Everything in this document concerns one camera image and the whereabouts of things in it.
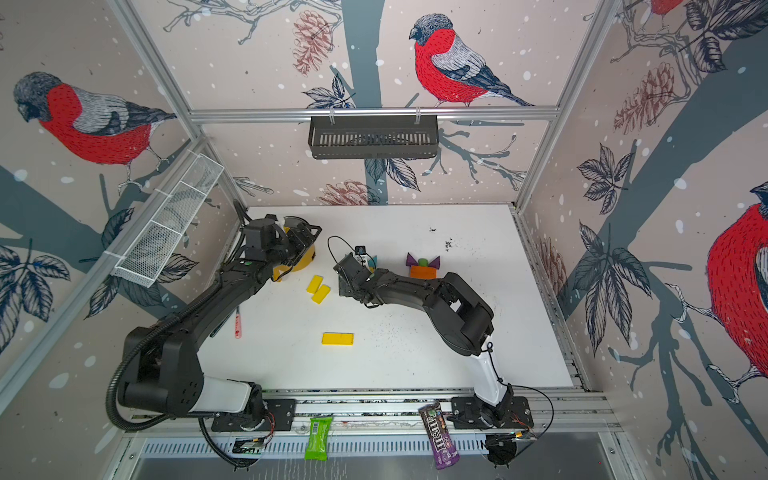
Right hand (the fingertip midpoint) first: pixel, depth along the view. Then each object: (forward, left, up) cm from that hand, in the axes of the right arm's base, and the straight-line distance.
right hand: (355, 279), depth 95 cm
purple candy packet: (-43, -26, -3) cm, 50 cm away
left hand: (+5, +9, +18) cm, 21 cm away
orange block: (+6, -22, -4) cm, 23 cm away
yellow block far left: (0, +14, -4) cm, 15 cm away
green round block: (+10, -23, -4) cm, 25 cm away
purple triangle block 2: (+9, -27, -3) cm, 28 cm away
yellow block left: (-5, +12, -4) cm, 13 cm away
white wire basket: (-7, +55, +18) cm, 58 cm away
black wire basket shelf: (+46, -3, +24) cm, 52 cm away
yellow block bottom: (-19, +3, -3) cm, 19 cm away
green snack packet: (-44, +4, -2) cm, 44 cm away
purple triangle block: (+10, -18, -3) cm, 21 cm away
